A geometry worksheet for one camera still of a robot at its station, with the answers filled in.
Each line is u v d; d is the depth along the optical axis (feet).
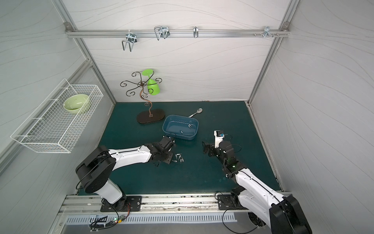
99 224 2.26
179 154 2.97
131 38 2.57
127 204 2.36
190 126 3.43
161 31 2.51
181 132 3.32
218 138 2.39
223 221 2.15
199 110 3.76
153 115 3.62
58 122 2.26
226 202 2.40
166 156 2.58
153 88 2.77
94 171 1.47
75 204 2.45
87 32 2.59
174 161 2.90
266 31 2.51
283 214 1.32
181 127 3.52
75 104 2.40
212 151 2.45
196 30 2.36
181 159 2.91
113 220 2.22
